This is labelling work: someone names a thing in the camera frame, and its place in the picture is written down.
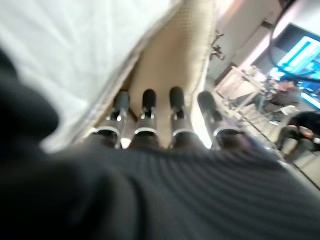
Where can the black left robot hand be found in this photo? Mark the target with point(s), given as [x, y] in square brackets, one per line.
[162, 195]

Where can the white duvet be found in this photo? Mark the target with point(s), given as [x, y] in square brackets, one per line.
[70, 55]

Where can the light wooden table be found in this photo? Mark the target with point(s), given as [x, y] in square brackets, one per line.
[237, 87]

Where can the seated person in black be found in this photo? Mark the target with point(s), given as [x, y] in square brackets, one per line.
[300, 130]

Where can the blue lit monitor screen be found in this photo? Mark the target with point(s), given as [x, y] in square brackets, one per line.
[297, 62]

